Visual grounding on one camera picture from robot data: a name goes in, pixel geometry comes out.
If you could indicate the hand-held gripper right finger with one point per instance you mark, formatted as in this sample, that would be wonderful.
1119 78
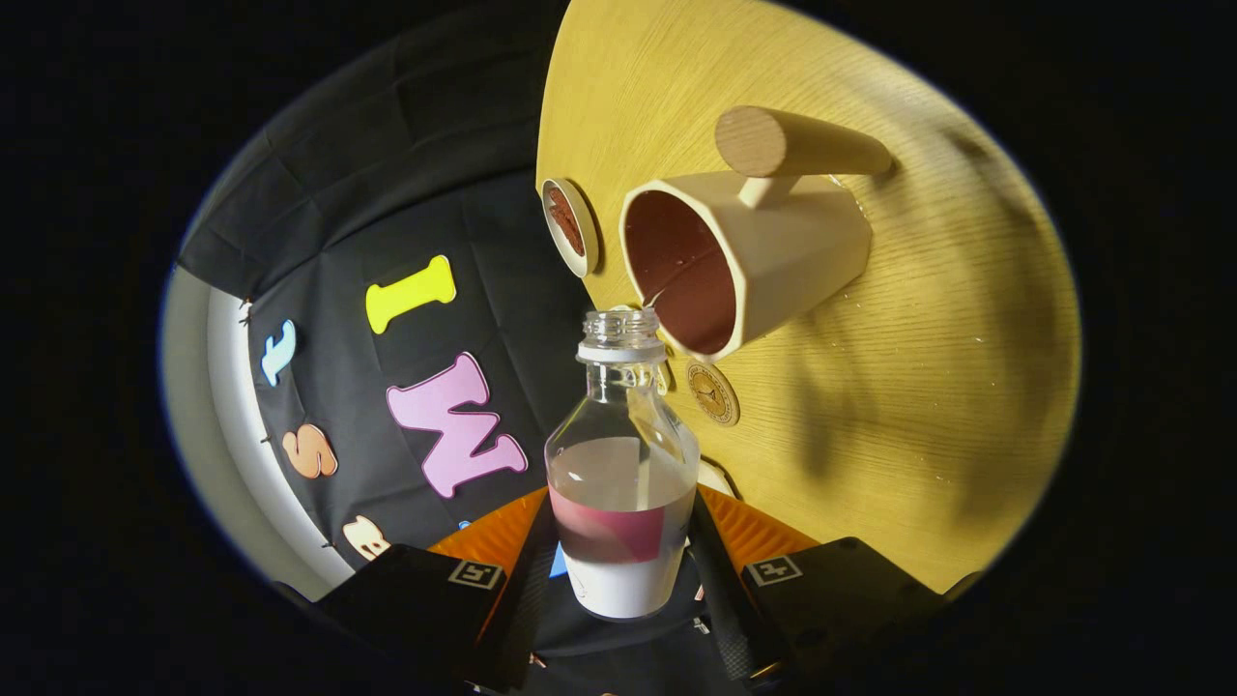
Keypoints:
720 599

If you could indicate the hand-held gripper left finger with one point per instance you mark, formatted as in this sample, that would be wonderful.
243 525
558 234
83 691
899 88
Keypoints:
527 599

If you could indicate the clear juice bottle red label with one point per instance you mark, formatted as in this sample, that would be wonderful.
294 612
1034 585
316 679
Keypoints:
618 590

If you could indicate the round wooden coaster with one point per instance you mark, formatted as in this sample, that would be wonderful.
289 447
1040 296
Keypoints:
715 394

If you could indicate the wooden table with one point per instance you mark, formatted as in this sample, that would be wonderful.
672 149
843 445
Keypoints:
870 435

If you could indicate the white round plate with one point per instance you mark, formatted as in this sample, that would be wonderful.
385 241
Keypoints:
586 232

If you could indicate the red sausage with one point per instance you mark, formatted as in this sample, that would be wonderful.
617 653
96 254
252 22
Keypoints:
565 220

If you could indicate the black backdrop cloth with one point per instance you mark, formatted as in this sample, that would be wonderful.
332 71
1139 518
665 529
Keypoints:
387 193

